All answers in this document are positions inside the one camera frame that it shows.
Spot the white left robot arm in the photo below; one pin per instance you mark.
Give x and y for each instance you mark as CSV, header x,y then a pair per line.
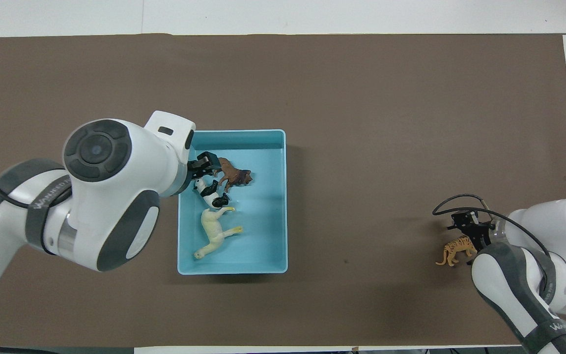
x,y
106,196

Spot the light blue storage box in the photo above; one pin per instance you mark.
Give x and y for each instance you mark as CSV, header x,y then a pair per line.
x,y
263,226

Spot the brown table mat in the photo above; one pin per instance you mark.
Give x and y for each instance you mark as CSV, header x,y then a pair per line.
x,y
361,123

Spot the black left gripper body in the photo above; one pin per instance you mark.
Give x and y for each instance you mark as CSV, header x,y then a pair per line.
x,y
194,171

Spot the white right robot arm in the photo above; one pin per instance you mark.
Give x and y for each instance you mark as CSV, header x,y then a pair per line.
x,y
523,255

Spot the orange tiger toy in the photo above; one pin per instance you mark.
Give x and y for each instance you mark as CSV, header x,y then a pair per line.
x,y
457,247

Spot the brown lion toy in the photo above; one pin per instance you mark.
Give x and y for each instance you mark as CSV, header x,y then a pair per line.
x,y
234,176

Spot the black white panda toy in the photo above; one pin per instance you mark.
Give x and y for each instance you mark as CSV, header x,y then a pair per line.
x,y
210,194

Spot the cream horse toy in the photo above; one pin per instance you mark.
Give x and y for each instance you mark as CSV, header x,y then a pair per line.
x,y
214,231

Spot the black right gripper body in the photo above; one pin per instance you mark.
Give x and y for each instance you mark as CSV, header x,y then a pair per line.
x,y
474,223

